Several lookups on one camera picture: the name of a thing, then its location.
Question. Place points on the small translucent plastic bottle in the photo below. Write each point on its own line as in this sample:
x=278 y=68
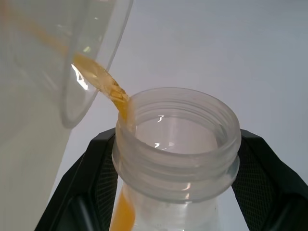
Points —
x=173 y=173

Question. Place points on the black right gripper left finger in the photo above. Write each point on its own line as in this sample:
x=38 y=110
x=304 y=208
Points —
x=81 y=187

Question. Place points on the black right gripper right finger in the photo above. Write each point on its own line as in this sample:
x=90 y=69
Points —
x=272 y=187

